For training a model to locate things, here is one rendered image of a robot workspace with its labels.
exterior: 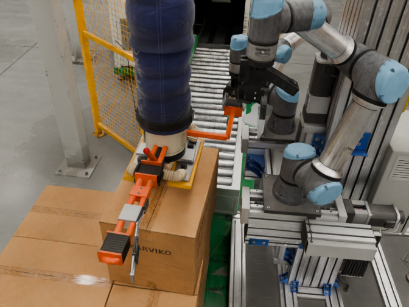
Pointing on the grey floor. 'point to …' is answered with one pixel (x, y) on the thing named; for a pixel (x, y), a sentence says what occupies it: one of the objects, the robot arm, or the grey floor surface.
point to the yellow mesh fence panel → (94, 74)
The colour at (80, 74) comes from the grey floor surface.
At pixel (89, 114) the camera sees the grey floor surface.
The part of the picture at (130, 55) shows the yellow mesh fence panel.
